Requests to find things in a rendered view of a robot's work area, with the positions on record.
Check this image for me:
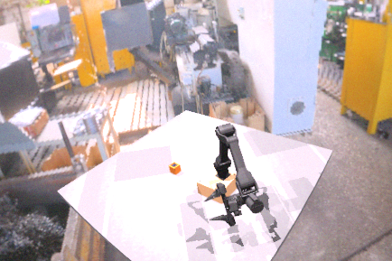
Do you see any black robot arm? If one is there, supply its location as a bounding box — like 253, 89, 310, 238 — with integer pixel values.
213, 123, 264, 217

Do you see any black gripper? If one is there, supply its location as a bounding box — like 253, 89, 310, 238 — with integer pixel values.
204, 182, 244, 227

